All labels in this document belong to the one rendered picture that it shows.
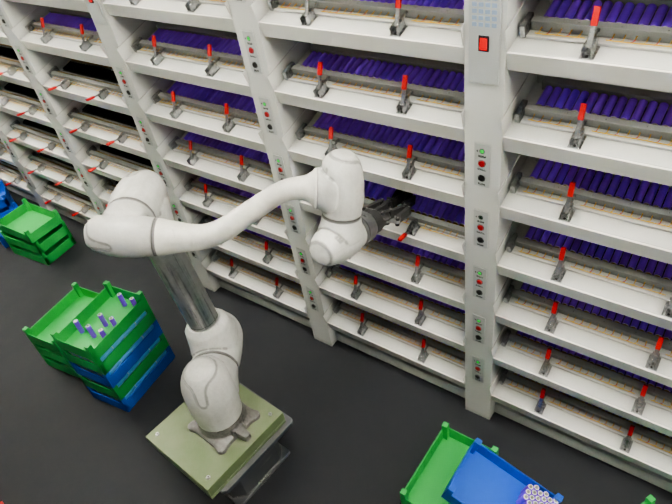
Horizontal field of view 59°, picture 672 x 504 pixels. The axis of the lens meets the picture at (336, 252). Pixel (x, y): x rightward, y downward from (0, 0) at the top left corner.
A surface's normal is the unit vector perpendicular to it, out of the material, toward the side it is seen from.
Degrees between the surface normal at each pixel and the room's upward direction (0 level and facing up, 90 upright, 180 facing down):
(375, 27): 15
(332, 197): 78
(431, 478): 0
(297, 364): 0
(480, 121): 90
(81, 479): 0
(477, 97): 90
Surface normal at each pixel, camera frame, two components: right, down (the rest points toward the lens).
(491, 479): 0.12, -0.62
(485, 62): -0.58, 0.59
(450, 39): -0.29, -0.57
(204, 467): -0.18, -0.77
